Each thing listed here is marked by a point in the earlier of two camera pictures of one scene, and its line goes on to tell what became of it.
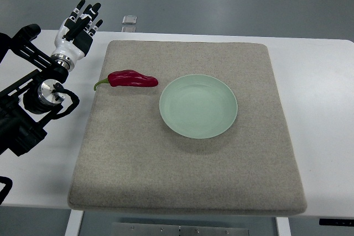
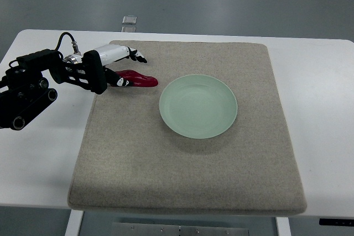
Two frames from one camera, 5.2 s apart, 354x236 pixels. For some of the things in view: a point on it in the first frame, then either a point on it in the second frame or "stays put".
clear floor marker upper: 129,19 stays put
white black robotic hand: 75,34 to 111,53
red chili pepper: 129,78 stays put
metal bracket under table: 143,229 stays put
